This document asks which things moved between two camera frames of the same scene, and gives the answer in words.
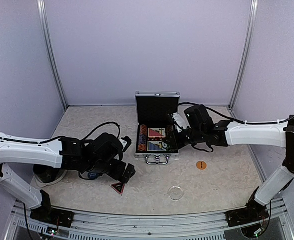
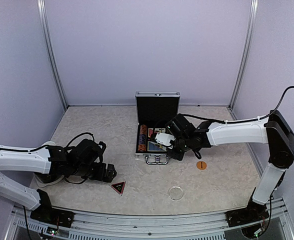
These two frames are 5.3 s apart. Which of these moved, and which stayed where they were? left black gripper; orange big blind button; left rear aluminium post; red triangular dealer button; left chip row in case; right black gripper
Moved: left black gripper; right black gripper
Stayed: left rear aluminium post; left chip row in case; red triangular dealer button; orange big blind button
